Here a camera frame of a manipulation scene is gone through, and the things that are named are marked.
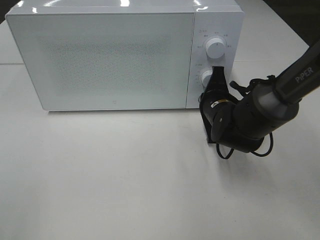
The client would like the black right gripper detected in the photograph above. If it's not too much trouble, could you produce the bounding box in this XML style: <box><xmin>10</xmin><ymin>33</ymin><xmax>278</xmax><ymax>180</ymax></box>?
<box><xmin>199</xmin><ymin>66</ymin><xmax>238</xmax><ymax>144</ymax></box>

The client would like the white timer knob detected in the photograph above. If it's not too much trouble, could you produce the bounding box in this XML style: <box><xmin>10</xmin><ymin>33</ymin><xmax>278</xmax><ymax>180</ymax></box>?
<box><xmin>199</xmin><ymin>69</ymin><xmax>213</xmax><ymax>88</ymax></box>

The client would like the white microwave door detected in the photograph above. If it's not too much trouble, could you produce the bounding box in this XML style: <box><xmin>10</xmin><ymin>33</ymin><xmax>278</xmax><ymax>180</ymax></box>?
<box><xmin>7</xmin><ymin>13</ymin><xmax>194</xmax><ymax>111</ymax></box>

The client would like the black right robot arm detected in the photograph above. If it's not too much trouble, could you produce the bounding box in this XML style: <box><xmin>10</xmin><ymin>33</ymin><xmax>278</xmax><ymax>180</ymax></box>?
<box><xmin>199</xmin><ymin>42</ymin><xmax>320</xmax><ymax>160</ymax></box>

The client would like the upper white power knob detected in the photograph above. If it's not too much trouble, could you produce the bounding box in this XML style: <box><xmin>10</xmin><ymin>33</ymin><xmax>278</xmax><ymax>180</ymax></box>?
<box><xmin>205</xmin><ymin>35</ymin><xmax>226</xmax><ymax>59</ymax></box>

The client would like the white microwave oven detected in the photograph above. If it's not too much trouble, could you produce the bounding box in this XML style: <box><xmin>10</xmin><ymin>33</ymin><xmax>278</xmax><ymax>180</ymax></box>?
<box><xmin>5</xmin><ymin>0</ymin><xmax>244</xmax><ymax>109</ymax></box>

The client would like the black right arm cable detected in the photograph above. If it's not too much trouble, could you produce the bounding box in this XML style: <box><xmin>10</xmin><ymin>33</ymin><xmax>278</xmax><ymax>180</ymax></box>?
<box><xmin>214</xmin><ymin>74</ymin><xmax>277</xmax><ymax>160</ymax></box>

